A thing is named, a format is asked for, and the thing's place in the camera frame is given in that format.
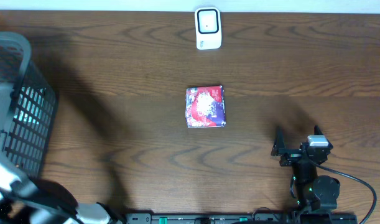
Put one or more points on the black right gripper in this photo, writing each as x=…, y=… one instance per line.
x=291, y=155

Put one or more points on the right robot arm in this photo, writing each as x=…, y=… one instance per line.
x=317, y=194

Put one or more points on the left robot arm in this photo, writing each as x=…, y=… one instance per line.
x=28, y=199

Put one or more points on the grey plastic mesh basket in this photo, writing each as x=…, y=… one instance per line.
x=28, y=106

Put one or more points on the purple red tissue pack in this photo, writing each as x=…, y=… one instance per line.
x=205, y=107

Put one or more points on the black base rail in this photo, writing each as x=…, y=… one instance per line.
x=240, y=218

